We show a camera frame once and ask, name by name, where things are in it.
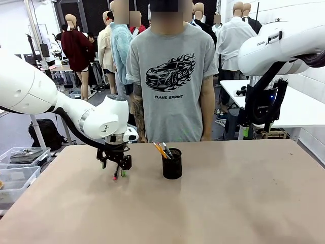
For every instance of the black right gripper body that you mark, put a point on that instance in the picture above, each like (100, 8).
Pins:
(261, 106)

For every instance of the person's left forearm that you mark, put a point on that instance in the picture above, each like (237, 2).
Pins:
(207, 106)

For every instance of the pens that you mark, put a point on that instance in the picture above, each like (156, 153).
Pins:
(160, 150)

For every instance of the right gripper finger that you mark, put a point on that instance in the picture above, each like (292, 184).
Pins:
(268, 126)
(245, 132)

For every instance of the person's left hand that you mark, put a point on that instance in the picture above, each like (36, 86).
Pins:
(206, 137)

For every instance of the black pen with pink tip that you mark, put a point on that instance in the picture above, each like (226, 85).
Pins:
(116, 174)

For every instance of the black mesh pen holder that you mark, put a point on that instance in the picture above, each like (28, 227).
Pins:
(172, 165)

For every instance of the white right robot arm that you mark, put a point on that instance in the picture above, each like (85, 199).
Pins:
(276, 48)

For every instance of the mannequin in dark coat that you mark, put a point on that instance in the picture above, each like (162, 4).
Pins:
(204, 24)

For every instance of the person's tattooed right forearm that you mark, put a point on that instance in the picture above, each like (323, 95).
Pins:
(138, 111)

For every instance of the clear plastic bin with tray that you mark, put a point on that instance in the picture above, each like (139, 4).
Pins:
(24, 155)

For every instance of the mannequin in beige shirt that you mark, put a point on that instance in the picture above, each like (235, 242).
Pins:
(105, 48)

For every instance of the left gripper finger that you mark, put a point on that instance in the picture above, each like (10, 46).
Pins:
(103, 165)
(123, 172)

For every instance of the mannequin in white shirt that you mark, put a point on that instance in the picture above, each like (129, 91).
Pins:
(234, 43)

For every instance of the mannequin in maroon dress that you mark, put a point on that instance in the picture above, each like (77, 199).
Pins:
(76, 50)

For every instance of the mannequin in black jacket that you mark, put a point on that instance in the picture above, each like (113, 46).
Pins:
(252, 21)

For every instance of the white side table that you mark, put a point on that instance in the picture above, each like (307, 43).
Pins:
(292, 106)

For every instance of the mannequin in red top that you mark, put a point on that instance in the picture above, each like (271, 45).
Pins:
(138, 24)

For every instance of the clear plastic storage bin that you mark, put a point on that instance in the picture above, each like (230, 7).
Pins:
(16, 180)

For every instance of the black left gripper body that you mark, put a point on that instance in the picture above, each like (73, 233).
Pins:
(115, 155)

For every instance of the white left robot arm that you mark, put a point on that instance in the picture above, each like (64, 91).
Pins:
(50, 101)

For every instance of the person's right hand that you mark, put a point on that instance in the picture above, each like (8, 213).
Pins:
(143, 139)

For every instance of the person in grey car t-shirt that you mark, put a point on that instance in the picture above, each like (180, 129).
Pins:
(172, 84)

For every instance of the yellow pencil with pink eraser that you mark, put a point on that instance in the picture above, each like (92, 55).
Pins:
(162, 148)

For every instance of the black backpack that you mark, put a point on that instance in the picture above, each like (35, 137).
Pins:
(47, 133)

